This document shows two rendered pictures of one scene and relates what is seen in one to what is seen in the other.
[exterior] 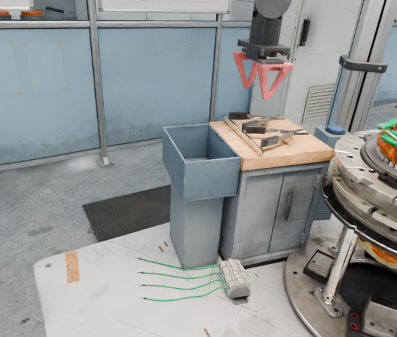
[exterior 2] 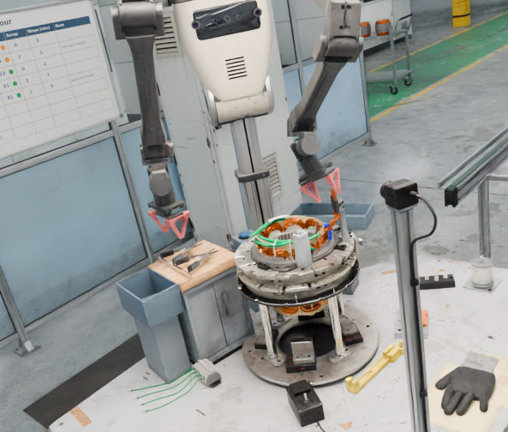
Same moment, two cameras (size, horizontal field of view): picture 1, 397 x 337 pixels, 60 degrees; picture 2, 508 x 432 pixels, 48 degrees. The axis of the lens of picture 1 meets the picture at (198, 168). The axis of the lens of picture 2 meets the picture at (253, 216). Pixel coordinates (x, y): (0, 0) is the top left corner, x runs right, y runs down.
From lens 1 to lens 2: 0.89 m
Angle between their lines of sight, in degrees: 14
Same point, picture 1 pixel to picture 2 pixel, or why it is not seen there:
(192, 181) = (151, 312)
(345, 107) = (253, 211)
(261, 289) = (229, 371)
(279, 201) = (218, 303)
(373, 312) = (295, 349)
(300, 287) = (254, 358)
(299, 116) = not seen: hidden behind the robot
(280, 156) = (203, 273)
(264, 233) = (218, 331)
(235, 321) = (215, 397)
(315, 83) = not seen: hidden behind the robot
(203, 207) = (165, 328)
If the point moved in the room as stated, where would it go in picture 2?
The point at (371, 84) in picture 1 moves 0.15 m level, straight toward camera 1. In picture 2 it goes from (264, 187) to (258, 204)
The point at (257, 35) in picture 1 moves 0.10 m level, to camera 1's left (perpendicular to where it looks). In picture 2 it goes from (159, 201) to (122, 211)
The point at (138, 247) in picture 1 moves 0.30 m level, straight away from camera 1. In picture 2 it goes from (127, 384) to (99, 339)
